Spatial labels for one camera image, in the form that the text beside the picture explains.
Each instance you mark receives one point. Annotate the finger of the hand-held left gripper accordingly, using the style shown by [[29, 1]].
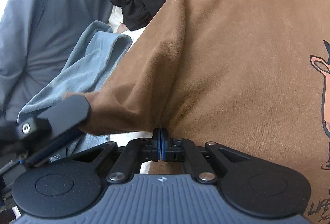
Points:
[[67, 113]]

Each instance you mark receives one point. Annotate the grey-blue sweatshirt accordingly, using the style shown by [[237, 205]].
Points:
[[38, 33]]

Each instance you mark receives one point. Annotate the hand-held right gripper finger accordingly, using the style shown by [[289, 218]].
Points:
[[163, 144], [157, 144]]

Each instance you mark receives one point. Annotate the brown printed t-shirt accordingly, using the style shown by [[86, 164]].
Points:
[[232, 59]]

